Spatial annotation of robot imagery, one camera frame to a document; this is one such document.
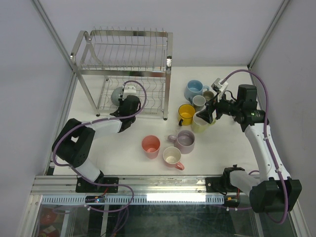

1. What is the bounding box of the stainless steel dish rack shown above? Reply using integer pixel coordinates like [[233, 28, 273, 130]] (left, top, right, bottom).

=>
[[70, 28, 173, 120]]

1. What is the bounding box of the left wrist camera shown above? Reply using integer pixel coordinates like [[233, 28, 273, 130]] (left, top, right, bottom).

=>
[[119, 84, 136, 100]]

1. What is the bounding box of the light blue mug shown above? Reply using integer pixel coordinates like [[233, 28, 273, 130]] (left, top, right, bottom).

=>
[[184, 80, 210, 100]]

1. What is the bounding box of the tall pink cup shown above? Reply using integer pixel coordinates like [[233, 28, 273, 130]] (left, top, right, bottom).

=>
[[141, 135, 160, 159]]

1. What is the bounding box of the white slotted cable duct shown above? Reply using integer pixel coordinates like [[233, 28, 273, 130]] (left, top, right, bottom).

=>
[[42, 193, 224, 205]]

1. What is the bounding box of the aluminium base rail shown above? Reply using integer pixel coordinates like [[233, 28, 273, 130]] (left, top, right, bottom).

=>
[[31, 175, 221, 195]]

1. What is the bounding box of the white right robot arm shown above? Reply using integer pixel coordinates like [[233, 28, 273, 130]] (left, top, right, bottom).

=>
[[197, 84, 302, 213]]

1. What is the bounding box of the grey white small mug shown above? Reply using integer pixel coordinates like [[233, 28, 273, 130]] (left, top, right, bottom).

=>
[[192, 95, 206, 110]]

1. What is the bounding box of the lilac mug with handle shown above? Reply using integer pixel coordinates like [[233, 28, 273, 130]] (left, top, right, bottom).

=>
[[167, 130, 195, 154]]

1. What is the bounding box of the yellow mug black handle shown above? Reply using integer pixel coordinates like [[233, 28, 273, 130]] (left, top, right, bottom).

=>
[[178, 104, 196, 126]]

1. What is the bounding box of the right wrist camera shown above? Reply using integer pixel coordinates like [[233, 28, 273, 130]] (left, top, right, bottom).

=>
[[211, 78, 228, 100]]

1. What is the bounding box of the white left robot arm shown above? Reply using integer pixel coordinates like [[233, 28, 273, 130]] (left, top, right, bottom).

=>
[[51, 95, 141, 192]]

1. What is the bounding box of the grey-blue round ceramic cup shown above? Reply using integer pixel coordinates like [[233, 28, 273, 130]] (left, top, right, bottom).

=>
[[111, 86, 123, 107]]

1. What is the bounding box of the pale green mug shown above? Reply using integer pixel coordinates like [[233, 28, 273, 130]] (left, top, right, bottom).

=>
[[191, 112, 216, 133]]

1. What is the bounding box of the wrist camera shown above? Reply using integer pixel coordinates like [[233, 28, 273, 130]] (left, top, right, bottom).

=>
[[211, 78, 228, 100], [119, 84, 136, 100]]

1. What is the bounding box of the small olive cup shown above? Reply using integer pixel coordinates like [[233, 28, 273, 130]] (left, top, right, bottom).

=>
[[202, 90, 215, 101]]

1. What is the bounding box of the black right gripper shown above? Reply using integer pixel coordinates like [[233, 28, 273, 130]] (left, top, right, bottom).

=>
[[196, 90, 242, 124]]

